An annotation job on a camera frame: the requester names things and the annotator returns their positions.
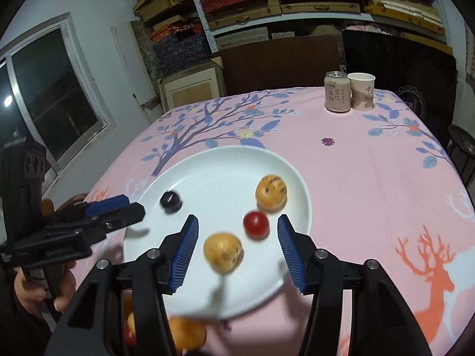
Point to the red cherry tomato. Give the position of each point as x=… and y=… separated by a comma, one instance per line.
x=256, y=224

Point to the pink printed tablecloth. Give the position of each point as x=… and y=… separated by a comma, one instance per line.
x=352, y=178

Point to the red yellow fruit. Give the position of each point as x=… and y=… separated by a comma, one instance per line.
x=130, y=322

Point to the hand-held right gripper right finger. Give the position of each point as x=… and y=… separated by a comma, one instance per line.
x=289, y=252

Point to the large yellow fruit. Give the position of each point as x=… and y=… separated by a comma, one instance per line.
x=187, y=333

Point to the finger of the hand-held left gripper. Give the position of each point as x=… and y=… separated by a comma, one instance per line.
x=122, y=217
x=111, y=203

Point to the pink drink can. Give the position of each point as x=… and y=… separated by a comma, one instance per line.
x=337, y=92

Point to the yellow speckled fruit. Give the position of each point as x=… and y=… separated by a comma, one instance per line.
x=223, y=252

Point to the black board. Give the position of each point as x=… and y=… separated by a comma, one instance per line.
x=408, y=66

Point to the black round stool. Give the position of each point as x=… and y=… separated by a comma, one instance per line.
x=462, y=148

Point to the small dark cherry tomato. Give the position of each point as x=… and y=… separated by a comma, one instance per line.
x=170, y=201

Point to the pile of patterned boxes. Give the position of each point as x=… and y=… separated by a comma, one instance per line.
x=174, y=40

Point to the person's left hand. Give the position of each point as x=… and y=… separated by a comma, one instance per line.
x=65, y=289

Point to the wooden chair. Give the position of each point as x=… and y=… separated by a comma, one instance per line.
x=72, y=201

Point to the sliding glass window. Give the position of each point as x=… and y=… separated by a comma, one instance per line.
x=55, y=92

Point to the white oval plate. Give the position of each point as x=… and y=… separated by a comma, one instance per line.
x=207, y=178

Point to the white paper cup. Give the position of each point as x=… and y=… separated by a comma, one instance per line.
x=362, y=91

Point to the person's left forearm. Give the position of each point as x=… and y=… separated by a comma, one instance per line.
x=18, y=330

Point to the brown board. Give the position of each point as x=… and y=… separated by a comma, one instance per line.
x=274, y=66

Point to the white metal shelf rack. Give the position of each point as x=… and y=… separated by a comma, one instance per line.
x=207, y=26

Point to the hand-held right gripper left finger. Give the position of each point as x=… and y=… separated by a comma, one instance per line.
x=185, y=252

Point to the pale speckled round fruit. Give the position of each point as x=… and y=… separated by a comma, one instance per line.
x=271, y=193

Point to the cardboard box with frame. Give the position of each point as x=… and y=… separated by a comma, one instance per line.
x=193, y=89

